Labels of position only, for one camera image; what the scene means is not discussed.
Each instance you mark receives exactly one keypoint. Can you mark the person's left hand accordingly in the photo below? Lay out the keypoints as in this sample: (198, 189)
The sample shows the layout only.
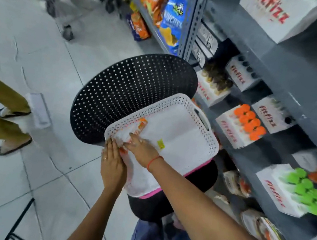
(112, 170)

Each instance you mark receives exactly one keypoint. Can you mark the person's right hand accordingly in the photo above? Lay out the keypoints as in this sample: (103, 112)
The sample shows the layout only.
(142, 152)

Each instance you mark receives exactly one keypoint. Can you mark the person's left fingers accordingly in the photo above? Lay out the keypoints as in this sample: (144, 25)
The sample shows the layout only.
(111, 148)

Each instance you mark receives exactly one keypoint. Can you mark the person's right fingers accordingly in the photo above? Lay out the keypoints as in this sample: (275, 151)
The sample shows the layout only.
(133, 143)

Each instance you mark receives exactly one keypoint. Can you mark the orange snack packet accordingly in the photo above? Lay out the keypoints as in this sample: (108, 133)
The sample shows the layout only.
(140, 125)

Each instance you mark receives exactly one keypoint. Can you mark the person's right forearm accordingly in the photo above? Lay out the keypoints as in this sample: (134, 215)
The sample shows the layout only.
(207, 218)

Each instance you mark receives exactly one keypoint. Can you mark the person's left forearm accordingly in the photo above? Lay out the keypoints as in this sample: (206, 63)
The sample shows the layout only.
(93, 219)

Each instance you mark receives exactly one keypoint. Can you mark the red thread wrist band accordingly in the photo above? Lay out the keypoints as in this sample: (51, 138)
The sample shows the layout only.
(153, 160)

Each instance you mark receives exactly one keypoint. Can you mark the yellow sticker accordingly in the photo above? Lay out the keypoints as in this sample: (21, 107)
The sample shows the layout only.
(161, 144)

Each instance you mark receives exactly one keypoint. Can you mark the white plastic lattice basket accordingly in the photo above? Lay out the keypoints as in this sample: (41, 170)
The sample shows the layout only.
(179, 135)

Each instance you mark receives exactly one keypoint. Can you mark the black perforated office chair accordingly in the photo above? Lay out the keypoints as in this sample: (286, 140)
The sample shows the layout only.
(127, 92)

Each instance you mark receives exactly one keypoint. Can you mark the pink plastic basket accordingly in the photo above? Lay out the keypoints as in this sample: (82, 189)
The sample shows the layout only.
(189, 172)

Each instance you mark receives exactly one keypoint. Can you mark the white flat pad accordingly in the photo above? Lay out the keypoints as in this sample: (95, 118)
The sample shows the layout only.
(38, 109)

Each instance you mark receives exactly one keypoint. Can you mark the white box of brown-capped bottles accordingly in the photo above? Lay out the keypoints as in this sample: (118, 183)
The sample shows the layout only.
(207, 94)

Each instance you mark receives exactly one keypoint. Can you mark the white box of orange-capped bottles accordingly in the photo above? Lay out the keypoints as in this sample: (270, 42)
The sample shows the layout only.
(230, 131)

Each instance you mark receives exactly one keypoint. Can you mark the white orange noodle packet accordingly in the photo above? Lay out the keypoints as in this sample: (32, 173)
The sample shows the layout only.
(235, 182)
(265, 229)

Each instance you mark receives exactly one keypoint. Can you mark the small orange snack bag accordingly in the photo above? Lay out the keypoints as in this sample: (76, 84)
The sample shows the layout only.
(140, 26)

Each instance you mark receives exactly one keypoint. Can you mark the group of orange bottle caps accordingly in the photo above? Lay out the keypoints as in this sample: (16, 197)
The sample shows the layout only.
(249, 121)

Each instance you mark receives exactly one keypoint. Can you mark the stack of black white cartons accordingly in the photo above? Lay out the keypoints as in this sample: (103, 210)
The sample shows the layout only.
(205, 42)

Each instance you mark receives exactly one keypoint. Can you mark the white box of black-capped bottles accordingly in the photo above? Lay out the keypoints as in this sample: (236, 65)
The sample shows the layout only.
(239, 73)

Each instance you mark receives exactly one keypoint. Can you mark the blue chips bag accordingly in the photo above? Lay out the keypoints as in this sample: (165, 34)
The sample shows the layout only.
(173, 17)

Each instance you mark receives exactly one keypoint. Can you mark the white box of dark bottles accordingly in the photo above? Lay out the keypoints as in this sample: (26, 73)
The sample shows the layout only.
(270, 115)

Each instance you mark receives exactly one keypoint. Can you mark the white box of green-capped bottles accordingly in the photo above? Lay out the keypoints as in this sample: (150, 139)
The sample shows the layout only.
(276, 188)

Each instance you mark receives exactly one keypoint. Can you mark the white box with orange bottle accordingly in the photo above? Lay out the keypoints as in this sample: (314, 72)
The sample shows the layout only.
(309, 161)

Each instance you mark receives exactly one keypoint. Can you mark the grey metal shelf rack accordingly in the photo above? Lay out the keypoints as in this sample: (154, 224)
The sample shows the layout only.
(295, 68)

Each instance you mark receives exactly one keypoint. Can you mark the group of green bottle caps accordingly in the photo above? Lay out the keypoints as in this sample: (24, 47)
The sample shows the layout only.
(307, 191)

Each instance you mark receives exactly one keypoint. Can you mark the large white red-print box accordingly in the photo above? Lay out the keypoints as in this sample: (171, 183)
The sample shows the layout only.
(276, 15)

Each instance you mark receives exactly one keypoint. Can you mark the black metal frame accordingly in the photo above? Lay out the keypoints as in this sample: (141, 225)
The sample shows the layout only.
(20, 219)

